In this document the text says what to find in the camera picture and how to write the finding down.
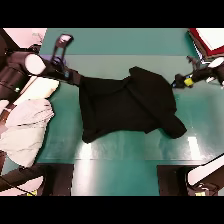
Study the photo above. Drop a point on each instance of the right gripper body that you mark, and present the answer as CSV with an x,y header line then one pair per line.
x,y
181,81

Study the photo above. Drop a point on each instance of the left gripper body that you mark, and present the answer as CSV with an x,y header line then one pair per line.
x,y
72,77

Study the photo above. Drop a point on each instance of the black T-shirt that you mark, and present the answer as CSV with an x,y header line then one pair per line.
x,y
126,106

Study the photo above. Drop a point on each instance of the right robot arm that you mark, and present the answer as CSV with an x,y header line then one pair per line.
x,y
210,72

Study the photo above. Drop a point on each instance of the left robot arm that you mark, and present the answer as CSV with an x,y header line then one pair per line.
x,y
16,71

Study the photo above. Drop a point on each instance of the cream garment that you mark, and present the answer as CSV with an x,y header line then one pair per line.
x,y
38,89

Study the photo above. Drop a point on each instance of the red garment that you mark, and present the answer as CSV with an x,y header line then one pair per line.
x,y
213,51

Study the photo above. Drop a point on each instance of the folded white garment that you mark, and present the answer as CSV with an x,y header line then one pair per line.
x,y
213,36

